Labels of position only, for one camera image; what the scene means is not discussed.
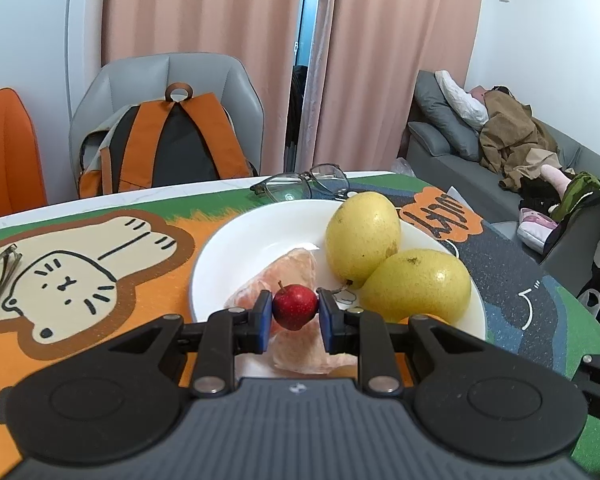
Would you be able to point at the orange chair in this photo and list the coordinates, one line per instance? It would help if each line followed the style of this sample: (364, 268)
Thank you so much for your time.
(5, 160)

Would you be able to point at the pink and white bag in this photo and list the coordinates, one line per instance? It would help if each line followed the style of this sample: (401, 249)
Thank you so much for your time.
(535, 227)

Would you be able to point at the green camouflage garment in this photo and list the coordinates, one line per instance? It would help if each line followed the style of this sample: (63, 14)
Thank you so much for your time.
(577, 192)

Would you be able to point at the dark chair with clothes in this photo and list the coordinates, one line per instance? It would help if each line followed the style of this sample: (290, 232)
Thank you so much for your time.
(580, 245)

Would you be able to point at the white refrigerator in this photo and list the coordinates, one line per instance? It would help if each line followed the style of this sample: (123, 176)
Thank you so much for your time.
(85, 35)

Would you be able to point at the yellow pear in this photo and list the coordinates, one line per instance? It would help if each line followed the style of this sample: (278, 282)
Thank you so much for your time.
(362, 235)
(420, 285)

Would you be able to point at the cartoon cat printed table mat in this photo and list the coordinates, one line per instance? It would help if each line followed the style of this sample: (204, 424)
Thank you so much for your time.
(65, 285)

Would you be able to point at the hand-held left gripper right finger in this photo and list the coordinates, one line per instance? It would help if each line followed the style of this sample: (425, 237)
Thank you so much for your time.
(328, 321)

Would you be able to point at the brown coat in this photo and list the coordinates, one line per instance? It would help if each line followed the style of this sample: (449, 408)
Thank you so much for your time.
(515, 140)

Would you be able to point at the black clothes pile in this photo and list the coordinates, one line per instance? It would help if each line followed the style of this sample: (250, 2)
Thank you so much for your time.
(537, 195)

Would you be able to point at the small red fruit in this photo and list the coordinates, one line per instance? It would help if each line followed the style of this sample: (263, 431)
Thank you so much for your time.
(295, 306)

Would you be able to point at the peeled pomelo segment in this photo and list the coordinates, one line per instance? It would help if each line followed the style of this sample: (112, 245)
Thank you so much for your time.
(305, 355)
(285, 272)

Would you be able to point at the clear plastic bag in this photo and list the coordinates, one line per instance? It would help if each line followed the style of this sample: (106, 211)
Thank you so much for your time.
(402, 167)

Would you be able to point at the grey sofa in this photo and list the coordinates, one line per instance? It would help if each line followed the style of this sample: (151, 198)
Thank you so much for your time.
(455, 180)

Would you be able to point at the white plastic bag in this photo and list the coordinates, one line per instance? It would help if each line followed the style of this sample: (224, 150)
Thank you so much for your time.
(591, 302)

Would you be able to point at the white round plate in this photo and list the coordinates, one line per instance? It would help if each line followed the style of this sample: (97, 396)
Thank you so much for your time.
(260, 240)

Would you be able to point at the white pillow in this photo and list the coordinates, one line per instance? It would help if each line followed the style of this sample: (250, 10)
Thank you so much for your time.
(462, 100)

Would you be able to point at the orange and black backpack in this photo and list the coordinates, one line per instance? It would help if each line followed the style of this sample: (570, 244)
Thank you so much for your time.
(180, 150)

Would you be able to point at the grey sofa cushion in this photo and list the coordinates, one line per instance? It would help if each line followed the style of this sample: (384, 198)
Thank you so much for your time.
(440, 140)
(437, 102)

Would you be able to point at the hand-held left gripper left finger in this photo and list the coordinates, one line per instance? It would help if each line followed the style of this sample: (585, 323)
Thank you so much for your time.
(263, 319)

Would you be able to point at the grey chair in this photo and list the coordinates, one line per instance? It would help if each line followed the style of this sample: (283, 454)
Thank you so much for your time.
(205, 75)

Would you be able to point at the pink curtain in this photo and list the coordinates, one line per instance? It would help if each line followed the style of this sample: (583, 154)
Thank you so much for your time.
(400, 50)
(200, 10)

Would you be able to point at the black frame eyeglasses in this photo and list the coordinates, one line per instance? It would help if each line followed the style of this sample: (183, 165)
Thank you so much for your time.
(287, 191)

